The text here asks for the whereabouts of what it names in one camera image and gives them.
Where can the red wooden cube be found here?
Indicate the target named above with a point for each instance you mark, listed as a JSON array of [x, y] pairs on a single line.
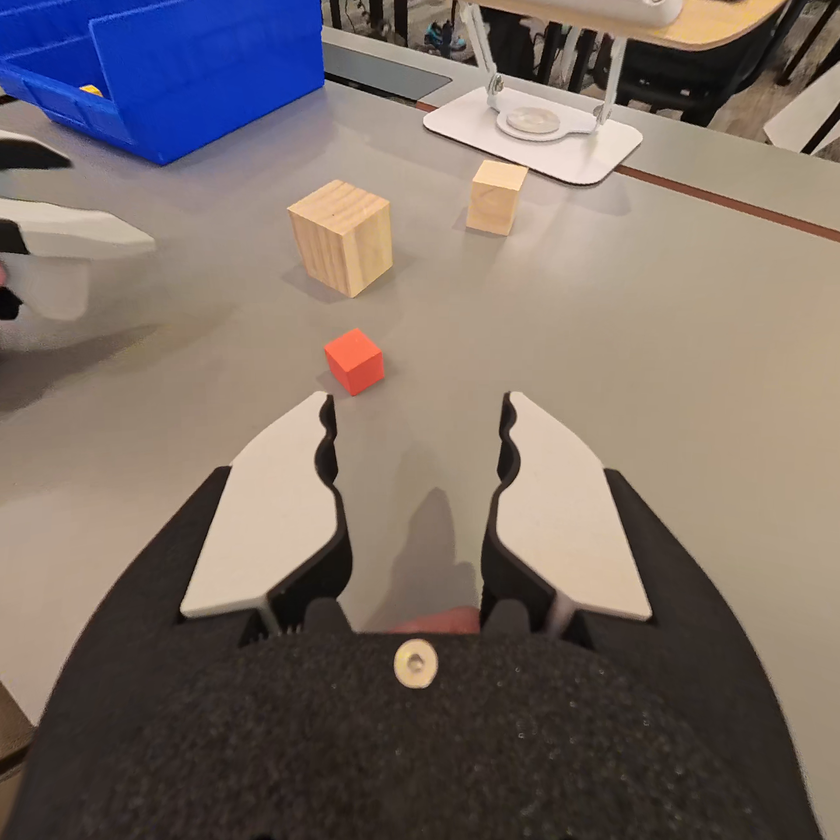
[[355, 362]]

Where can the white slanted panel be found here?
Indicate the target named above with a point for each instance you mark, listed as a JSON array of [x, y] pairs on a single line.
[[807, 118]]

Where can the blue plastic bin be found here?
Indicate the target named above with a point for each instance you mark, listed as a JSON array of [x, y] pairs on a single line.
[[197, 79]]

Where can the white folding stand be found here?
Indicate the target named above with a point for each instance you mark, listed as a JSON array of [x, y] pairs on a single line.
[[578, 145]]

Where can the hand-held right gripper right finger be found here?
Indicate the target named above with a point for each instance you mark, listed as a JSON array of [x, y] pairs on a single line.
[[571, 525]]

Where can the black office chair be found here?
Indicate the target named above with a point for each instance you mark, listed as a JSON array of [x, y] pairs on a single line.
[[683, 79]]

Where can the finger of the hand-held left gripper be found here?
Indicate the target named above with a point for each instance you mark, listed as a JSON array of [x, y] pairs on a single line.
[[79, 230], [26, 151]]

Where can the yellow wooden cube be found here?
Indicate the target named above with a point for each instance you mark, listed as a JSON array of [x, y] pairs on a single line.
[[91, 91]]

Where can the large wooden cube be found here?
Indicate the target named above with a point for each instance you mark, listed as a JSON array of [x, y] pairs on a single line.
[[339, 239]]

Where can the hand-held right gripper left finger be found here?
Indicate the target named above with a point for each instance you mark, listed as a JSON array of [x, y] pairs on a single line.
[[263, 525]]

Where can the medium wooden cube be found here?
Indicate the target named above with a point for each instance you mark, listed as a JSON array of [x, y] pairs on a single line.
[[496, 200]]

